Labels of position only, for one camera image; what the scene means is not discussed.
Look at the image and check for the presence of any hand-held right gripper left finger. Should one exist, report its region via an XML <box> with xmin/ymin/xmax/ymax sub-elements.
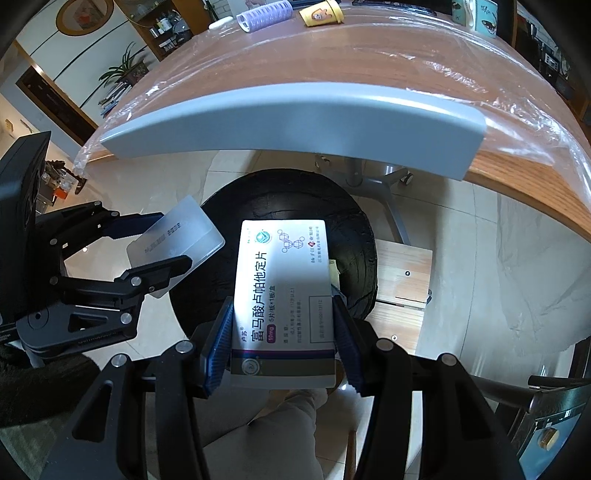
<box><xmin>41</xmin><ymin>298</ymin><xmax>234</xmax><ymax>480</ymax></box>

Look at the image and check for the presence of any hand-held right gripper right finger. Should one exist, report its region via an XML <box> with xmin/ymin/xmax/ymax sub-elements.
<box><xmin>331</xmin><ymin>286</ymin><xmax>522</xmax><ymax>480</ymax></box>

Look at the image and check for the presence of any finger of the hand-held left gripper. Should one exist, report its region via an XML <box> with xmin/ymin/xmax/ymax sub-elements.
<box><xmin>50</xmin><ymin>254</ymin><xmax>193</xmax><ymax>306</ymax></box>
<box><xmin>34</xmin><ymin>200</ymin><xmax>165</xmax><ymax>278</ymax></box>

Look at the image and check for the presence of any translucent plastic card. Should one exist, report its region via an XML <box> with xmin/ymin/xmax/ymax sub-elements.
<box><xmin>126</xmin><ymin>195</ymin><xmax>226</xmax><ymax>299</ymax></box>

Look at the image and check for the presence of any white medicine box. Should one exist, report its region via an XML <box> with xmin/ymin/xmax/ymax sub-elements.
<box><xmin>229</xmin><ymin>219</ymin><xmax>337</xmax><ymax>390</ymax></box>

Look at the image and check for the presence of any person's left forearm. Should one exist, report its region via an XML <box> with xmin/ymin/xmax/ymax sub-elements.
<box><xmin>0</xmin><ymin>344</ymin><xmax>100</xmax><ymax>433</ymax></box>

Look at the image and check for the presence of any person's leg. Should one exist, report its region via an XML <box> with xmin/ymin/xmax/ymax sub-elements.
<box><xmin>191</xmin><ymin>387</ymin><xmax>320</xmax><ymax>480</ymax></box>

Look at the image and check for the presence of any wooden stool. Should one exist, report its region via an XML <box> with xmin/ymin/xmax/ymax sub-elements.
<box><xmin>366</xmin><ymin>239</ymin><xmax>435</xmax><ymax>357</ymax></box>

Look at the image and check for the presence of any stack of books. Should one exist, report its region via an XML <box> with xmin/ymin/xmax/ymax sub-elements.
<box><xmin>98</xmin><ymin>82</ymin><xmax>136</xmax><ymax>117</ymax></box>

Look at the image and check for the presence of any potted green plant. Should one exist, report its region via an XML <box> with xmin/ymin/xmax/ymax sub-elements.
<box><xmin>99</xmin><ymin>41</ymin><xmax>149</xmax><ymax>88</ymax></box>

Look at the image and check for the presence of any wooden display cabinet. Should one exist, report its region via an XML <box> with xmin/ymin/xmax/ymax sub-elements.
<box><xmin>115</xmin><ymin>0</ymin><xmax>209</xmax><ymax>62</ymax></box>

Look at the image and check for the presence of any purple hair roller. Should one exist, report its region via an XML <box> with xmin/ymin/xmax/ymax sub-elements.
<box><xmin>236</xmin><ymin>0</ymin><xmax>293</xmax><ymax>33</ymax></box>

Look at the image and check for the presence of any yellow small cup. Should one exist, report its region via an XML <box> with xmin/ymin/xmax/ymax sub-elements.
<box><xmin>298</xmin><ymin>0</ymin><xmax>345</xmax><ymax>27</ymax></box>

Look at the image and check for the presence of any teal and white mug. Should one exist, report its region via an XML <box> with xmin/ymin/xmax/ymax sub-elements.
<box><xmin>450</xmin><ymin>0</ymin><xmax>500</xmax><ymax>33</ymax></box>

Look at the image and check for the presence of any round framed wall picture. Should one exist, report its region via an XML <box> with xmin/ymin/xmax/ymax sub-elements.
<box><xmin>56</xmin><ymin>0</ymin><xmax>116</xmax><ymax>34</ymax></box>

